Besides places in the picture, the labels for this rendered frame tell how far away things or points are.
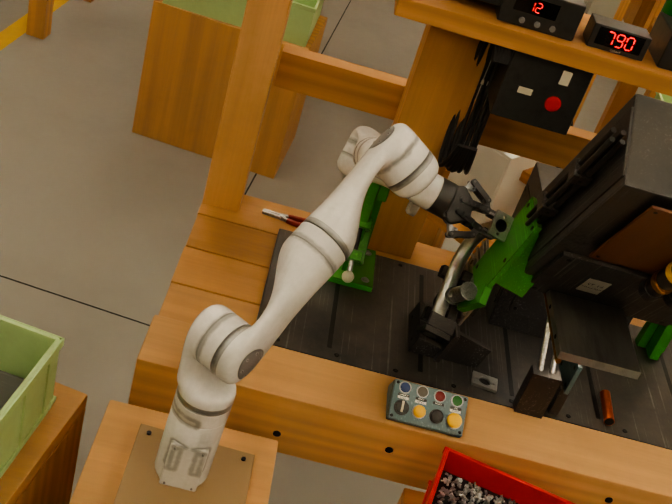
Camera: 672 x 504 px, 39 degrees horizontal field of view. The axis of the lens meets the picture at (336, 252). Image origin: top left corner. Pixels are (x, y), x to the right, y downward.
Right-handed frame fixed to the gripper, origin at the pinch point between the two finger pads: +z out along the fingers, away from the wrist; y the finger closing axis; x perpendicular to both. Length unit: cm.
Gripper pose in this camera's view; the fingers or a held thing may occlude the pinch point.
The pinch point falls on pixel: (492, 225)
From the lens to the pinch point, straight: 197.6
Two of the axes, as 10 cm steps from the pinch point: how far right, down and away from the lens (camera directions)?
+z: 8.7, 4.5, 2.1
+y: 4.1, -8.9, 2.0
